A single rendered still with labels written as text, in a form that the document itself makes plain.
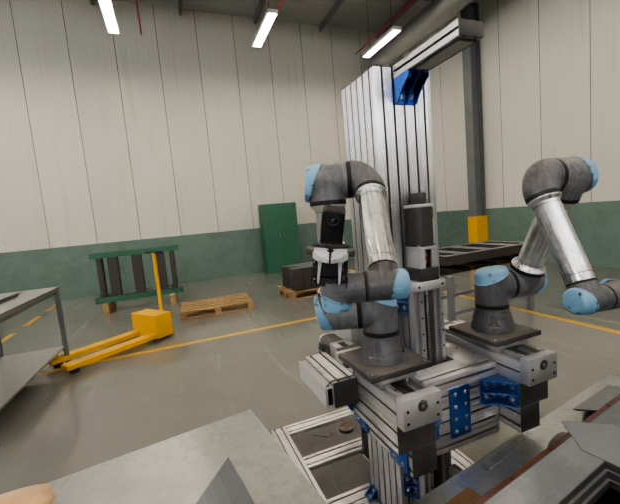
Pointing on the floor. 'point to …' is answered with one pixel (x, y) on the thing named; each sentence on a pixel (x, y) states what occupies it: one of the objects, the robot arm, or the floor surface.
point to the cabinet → (279, 236)
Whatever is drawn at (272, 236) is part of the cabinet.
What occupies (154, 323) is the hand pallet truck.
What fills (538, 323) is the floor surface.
